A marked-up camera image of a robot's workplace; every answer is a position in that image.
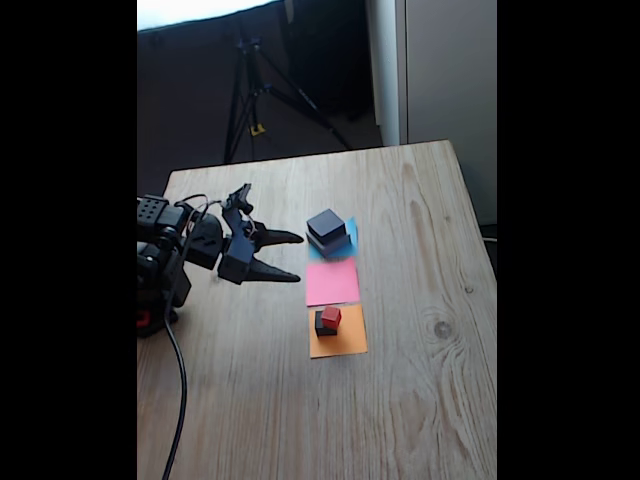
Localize bright white light panel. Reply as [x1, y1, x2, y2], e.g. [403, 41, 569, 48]
[137, 0, 281, 32]

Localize white grey cabinet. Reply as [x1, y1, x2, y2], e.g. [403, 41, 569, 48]
[367, 0, 498, 226]

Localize medium black square block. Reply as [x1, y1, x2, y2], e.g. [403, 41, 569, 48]
[306, 208, 347, 246]

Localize large grey square block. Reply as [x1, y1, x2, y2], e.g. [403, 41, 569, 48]
[305, 230, 353, 259]

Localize pink paper sheet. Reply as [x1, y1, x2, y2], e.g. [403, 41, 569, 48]
[305, 257, 361, 308]

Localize red black table clamp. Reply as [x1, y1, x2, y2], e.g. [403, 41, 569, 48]
[136, 305, 180, 339]

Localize black tripod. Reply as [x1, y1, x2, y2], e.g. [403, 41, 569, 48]
[222, 22, 354, 165]

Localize blue paper sheet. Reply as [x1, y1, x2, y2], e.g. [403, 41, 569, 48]
[308, 216, 360, 260]

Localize small dark grey cube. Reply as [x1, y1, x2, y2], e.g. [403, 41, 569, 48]
[314, 310, 340, 338]

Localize orange paper sheet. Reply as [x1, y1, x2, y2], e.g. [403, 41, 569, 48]
[308, 303, 369, 360]

